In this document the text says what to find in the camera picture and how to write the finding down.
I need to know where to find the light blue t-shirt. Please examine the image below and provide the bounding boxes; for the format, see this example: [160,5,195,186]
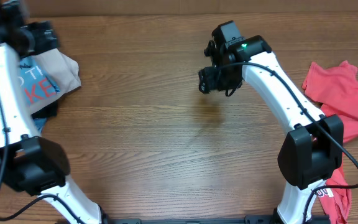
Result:
[18,57,60,106]

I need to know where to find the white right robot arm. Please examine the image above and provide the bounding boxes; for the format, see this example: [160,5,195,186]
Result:
[198,21,344,223]

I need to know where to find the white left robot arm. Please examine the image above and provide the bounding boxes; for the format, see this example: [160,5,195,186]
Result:
[0,1,109,223]

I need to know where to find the beige folded trousers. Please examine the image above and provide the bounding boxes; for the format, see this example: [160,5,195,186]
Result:
[27,49,81,114]

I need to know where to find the dark folded garment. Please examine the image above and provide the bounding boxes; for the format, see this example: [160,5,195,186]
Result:
[32,101,58,119]

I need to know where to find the red t-shirt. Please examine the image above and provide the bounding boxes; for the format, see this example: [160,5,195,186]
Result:
[302,60,358,223]

